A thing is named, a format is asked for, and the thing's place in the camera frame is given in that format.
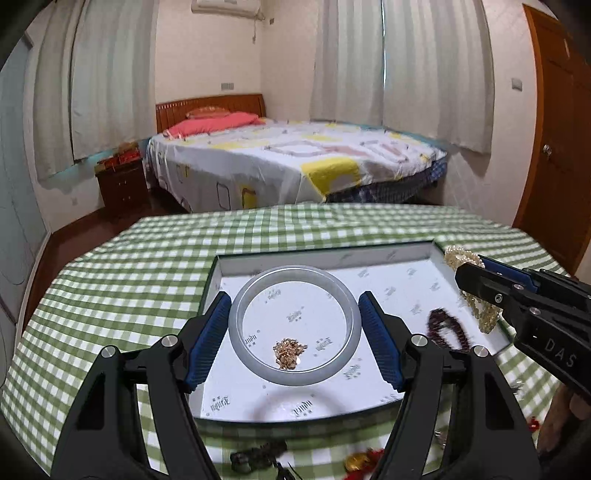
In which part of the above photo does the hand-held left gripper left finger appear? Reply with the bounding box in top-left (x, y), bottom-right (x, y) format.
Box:
top-left (50, 291), bottom-right (232, 480)

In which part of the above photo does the dark wooden nightstand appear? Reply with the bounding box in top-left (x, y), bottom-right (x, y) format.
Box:
top-left (95, 159), bottom-right (151, 215)

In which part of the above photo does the white air conditioner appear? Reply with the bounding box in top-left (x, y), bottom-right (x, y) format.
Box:
top-left (191, 0), bottom-right (265, 20)

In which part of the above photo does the gold chain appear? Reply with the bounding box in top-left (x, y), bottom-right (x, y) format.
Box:
top-left (272, 338), bottom-right (306, 370)

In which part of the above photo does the green tray with white lining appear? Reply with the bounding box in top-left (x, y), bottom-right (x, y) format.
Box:
top-left (196, 239), bottom-right (511, 423)

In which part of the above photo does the white curtain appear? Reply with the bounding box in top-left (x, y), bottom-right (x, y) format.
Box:
top-left (310, 0), bottom-right (386, 125)
top-left (382, 0), bottom-right (497, 155)
top-left (32, 0), bottom-right (77, 181)
top-left (69, 0), bottom-right (158, 162)

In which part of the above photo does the brown wooden door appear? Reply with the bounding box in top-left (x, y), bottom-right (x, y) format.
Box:
top-left (512, 4), bottom-right (591, 278)

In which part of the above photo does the person's right hand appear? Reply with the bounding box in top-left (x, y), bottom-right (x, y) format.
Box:
top-left (541, 382), bottom-right (586, 457)

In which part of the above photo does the black bead bracelet with cord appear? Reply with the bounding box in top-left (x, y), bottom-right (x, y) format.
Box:
top-left (230, 440), bottom-right (301, 480)

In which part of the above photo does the blue plaid mattress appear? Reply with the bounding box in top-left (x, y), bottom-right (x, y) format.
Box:
top-left (325, 161), bottom-right (448, 204)

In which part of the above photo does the pink pillow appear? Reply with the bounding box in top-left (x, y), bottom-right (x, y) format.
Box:
top-left (167, 112), bottom-right (260, 138)

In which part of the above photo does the dark red bead bracelet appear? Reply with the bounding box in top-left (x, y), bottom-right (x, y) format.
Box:
top-left (426, 308), bottom-right (472, 354)

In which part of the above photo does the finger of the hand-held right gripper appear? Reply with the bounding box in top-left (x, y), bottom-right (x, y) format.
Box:
top-left (479, 255), bottom-right (543, 294)
top-left (455, 263), bottom-right (525, 319)

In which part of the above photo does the wooden bed headboard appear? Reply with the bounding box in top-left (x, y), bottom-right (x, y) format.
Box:
top-left (156, 93), bottom-right (267, 134)

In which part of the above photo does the green checked tablecloth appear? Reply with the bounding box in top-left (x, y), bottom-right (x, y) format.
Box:
top-left (0, 203), bottom-right (578, 480)

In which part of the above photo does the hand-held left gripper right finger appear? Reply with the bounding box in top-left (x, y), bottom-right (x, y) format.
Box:
top-left (358, 291), bottom-right (541, 480)

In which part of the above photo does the pale wardrobe door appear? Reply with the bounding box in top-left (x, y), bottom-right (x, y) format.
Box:
top-left (0, 39), bottom-right (51, 352)

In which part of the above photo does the pale jade bangle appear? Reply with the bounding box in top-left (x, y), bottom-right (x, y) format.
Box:
top-left (228, 265), bottom-right (363, 385)

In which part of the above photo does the pearl necklace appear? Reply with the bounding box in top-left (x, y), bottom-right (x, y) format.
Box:
top-left (444, 246), bottom-right (502, 334)

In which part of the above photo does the printed bed sheet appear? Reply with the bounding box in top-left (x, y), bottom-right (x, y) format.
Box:
top-left (148, 121), bottom-right (448, 213)

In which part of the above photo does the gold and red ornament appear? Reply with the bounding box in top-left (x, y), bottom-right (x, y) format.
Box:
top-left (346, 449), bottom-right (385, 472)

